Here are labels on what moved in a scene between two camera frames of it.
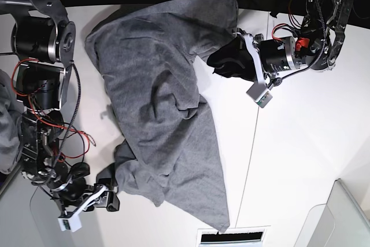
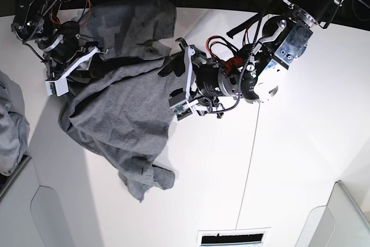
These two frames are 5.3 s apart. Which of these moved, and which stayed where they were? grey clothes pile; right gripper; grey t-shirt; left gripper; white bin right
Moved: grey t-shirt; right gripper; left gripper
Stayed: white bin right; grey clothes pile
